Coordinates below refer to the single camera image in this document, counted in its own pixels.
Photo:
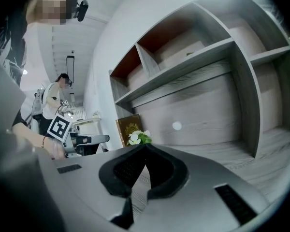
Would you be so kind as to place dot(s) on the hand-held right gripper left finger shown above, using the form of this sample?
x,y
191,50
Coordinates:
x,y
87,190

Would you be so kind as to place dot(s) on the person's black printed t-shirt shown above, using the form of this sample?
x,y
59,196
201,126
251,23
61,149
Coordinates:
x,y
7,49

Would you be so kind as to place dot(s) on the grey wooden shelf unit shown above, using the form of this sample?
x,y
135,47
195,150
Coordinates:
x,y
220,153

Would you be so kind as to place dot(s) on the white potted flowers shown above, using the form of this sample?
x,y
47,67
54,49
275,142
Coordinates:
x,y
135,138
95,115

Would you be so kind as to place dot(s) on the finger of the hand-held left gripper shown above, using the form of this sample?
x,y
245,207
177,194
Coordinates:
x,y
89,149
99,139

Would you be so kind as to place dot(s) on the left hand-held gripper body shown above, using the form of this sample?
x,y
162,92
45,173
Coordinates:
x,y
59,127

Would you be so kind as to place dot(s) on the black head-mounted camera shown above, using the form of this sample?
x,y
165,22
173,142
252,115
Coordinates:
x,y
82,10

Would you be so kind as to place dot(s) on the brown gold-patterned book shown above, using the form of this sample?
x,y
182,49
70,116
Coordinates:
x,y
125,127

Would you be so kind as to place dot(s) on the white round hole cover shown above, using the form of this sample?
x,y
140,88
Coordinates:
x,y
177,125

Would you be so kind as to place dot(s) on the person's head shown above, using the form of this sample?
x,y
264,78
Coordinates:
x,y
50,4

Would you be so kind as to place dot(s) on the small gold ornament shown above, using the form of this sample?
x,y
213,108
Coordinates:
x,y
188,54

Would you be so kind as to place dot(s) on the black framed ceiling light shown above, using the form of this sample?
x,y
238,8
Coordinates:
x,y
70,69

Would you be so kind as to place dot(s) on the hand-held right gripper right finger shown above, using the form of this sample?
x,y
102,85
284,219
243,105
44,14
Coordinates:
x,y
200,197

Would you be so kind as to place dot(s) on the person's left forearm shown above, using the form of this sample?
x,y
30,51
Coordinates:
x,y
31,136

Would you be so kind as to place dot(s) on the white grey machine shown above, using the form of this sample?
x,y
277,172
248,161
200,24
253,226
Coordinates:
x,y
36,110

